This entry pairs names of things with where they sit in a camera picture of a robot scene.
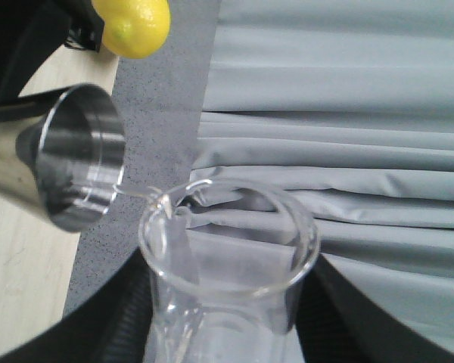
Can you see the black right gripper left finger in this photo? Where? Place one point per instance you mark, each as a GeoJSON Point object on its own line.
{"type": "Point", "coordinates": [111, 326]}

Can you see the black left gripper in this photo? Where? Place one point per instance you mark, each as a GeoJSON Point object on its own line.
{"type": "Point", "coordinates": [31, 31]}

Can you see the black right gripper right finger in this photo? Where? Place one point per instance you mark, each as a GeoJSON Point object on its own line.
{"type": "Point", "coordinates": [336, 322]}

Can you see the yellow lemon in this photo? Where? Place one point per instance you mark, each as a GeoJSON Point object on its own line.
{"type": "Point", "coordinates": [134, 29]}

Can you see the wooden cutting board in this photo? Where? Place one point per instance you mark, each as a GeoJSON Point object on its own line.
{"type": "Point", "coordinates": [36, 257]}

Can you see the steel hourglass jigger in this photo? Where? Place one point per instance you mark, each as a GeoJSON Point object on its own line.
{"type": "Point", "coordinates": [61, 154]}

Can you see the clear glass beaker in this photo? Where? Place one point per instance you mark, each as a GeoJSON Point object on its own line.
{"type": "Point", "coordinates": [227, 258]}

